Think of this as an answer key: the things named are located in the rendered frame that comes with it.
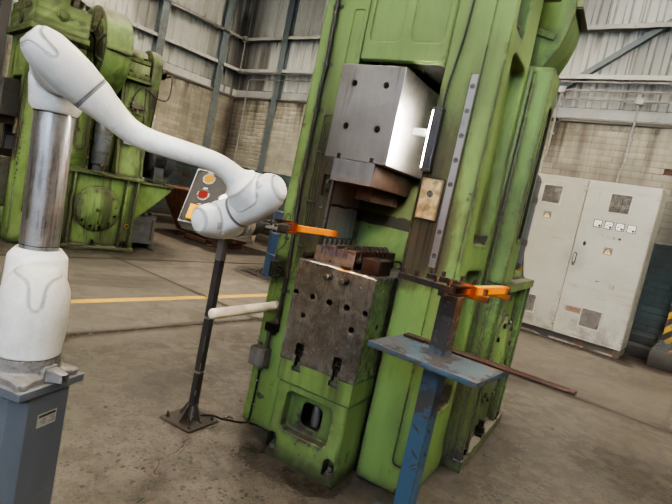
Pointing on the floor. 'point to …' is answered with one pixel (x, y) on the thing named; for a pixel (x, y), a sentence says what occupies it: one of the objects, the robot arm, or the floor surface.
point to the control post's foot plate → (188, 419)
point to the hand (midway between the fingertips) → (284, 226)
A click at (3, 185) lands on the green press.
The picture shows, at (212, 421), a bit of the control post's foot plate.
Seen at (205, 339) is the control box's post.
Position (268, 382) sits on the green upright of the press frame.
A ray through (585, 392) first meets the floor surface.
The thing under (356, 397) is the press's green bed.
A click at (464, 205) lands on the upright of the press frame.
